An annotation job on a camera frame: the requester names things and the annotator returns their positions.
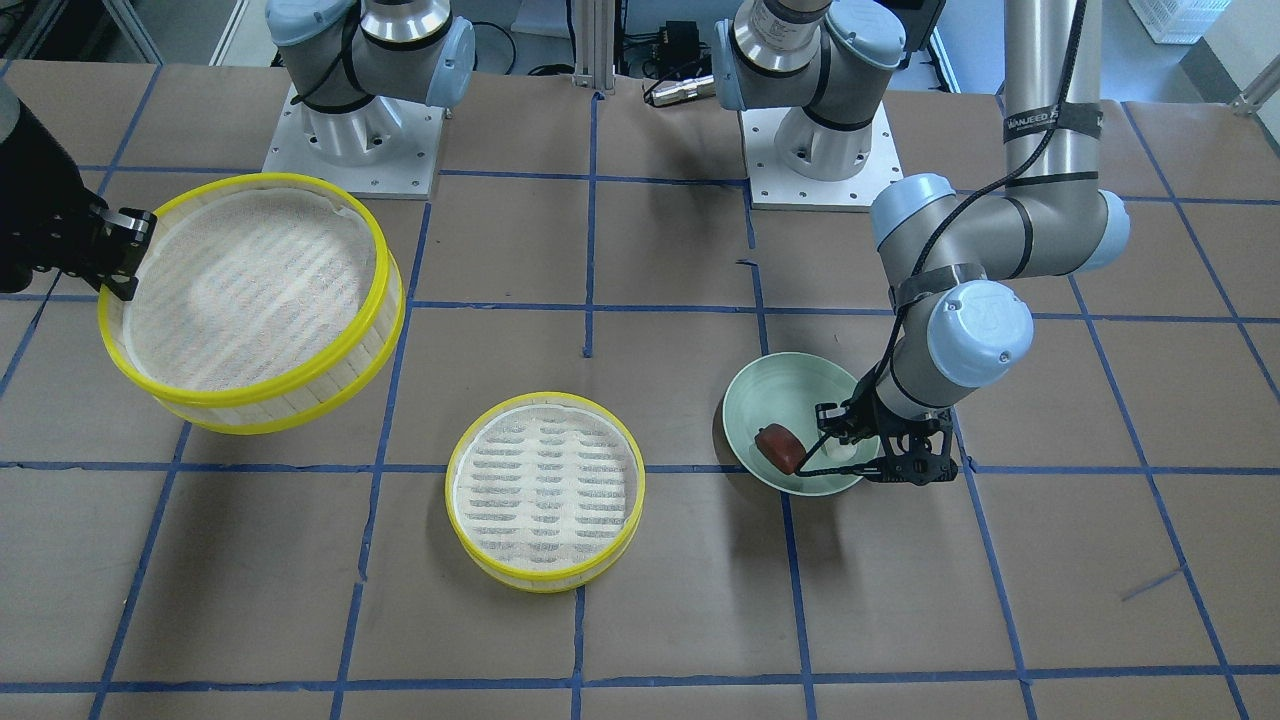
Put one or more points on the white plastic crate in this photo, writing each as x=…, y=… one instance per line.
x=1177, y=22

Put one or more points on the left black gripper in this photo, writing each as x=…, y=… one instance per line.
x=862, y=413

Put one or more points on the yellow steamer layer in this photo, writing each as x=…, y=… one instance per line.
x=263, y=302
x=545, y=491

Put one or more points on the aluminium frame post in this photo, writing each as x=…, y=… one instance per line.
x=594, y=33

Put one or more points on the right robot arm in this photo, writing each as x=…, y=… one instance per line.
x=354, y=65

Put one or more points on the dark red bun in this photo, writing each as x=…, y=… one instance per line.
x=781, y=448

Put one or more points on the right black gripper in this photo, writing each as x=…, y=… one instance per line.
x=40, y=205

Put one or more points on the light green plate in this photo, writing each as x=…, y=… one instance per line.
x=784, y=389

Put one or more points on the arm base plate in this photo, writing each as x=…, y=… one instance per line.
x=387, y=150
x=795, y=165

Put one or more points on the silver cylindrical connector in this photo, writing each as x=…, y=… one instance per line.
x=666, y=94

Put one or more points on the black power adapter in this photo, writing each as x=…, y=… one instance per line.
x=678, y=42

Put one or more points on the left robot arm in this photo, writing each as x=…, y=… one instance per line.
x=947, y=259

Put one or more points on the white bun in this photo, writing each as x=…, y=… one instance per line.
x=839, y=454

